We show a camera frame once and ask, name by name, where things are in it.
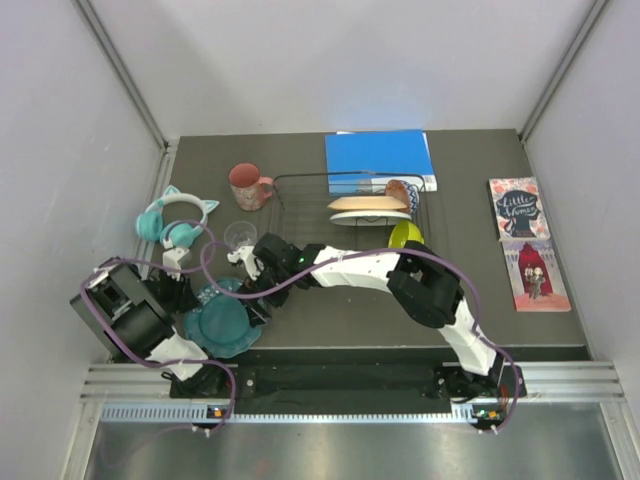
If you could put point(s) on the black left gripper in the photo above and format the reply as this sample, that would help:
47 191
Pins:
183 297

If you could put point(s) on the red patterned small bowl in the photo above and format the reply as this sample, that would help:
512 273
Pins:
405 193

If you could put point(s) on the pink ghost mug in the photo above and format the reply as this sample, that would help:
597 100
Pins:
250 188

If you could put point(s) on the clear plastic cup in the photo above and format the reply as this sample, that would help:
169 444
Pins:
240 234

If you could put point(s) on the red illustrated book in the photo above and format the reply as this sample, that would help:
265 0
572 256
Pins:
535 277

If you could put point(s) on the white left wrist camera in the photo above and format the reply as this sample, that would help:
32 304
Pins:
173 261

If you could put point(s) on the peach bird plate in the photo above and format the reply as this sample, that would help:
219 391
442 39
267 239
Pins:
367 203

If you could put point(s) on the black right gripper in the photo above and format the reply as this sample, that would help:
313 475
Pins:
252 286

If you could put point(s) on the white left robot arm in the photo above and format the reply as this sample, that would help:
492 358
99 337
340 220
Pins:
130 314

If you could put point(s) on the lime green bowl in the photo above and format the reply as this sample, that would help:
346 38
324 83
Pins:
403 232

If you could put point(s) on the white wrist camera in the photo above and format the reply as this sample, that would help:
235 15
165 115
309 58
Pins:
173 261
244 255

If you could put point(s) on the teal scalloped plate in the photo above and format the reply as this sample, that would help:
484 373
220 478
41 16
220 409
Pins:
220 324

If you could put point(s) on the white watermelon plate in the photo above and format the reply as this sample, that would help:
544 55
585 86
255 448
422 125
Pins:
369 218

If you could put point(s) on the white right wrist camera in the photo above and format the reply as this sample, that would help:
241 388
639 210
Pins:
244 255

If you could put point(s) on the black wire dish rack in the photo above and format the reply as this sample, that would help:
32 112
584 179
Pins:
298 212

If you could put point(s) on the Little Women book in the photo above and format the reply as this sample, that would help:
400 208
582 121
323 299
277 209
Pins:
518 210

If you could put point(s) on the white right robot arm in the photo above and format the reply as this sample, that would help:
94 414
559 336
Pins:
428 291

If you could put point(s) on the blue folder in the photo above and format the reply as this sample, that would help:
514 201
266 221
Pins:
366 161

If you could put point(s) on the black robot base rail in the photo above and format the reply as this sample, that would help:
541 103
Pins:
344 389

